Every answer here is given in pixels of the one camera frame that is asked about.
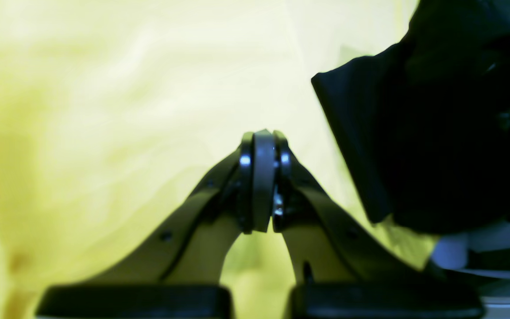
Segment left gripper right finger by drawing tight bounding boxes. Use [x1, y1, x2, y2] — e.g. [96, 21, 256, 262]
[273, 131, 486, 319]

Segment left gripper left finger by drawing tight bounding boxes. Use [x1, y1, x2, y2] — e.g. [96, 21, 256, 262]
[36, 130, 275, 319]

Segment black T-shirt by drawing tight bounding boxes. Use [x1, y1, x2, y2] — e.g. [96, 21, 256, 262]
[311, 0, 510, 234]

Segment yellow table cloth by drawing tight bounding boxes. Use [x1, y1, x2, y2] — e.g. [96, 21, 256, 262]
[0, 0, 437, 319]

